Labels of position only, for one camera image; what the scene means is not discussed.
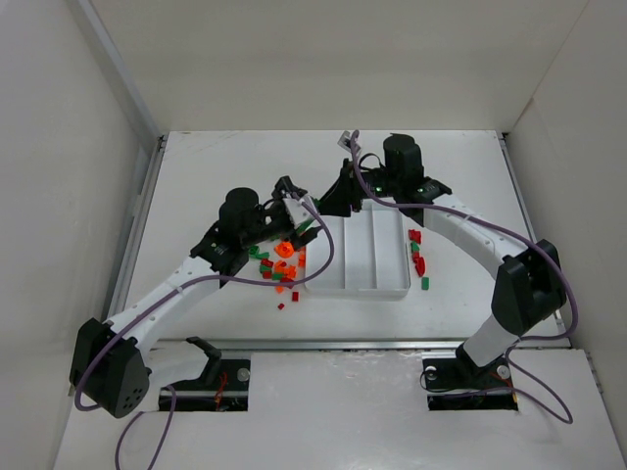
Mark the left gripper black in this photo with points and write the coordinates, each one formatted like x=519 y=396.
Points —
x=282 y=221

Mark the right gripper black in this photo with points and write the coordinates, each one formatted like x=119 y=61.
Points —
x=351 y=191

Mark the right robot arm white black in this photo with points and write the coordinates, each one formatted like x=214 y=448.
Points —
x=529 y=285

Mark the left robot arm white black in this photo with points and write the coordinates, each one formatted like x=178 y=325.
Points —
x=114 y=363

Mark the orange round lego piece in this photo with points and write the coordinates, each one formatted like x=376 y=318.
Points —
x=285 y=250

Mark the white three-compartment tray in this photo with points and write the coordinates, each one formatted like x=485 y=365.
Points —
x=370 y=256

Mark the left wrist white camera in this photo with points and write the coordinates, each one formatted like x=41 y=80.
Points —
x=300 y=211

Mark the wrist white camera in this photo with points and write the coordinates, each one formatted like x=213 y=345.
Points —
x=300 y=211
x=345 y=143

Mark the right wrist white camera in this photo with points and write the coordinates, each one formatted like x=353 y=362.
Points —
x=345 y=143

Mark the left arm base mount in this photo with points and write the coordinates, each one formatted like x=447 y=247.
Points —
x=222 y=385

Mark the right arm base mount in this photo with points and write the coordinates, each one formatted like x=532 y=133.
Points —
x=452 y=387

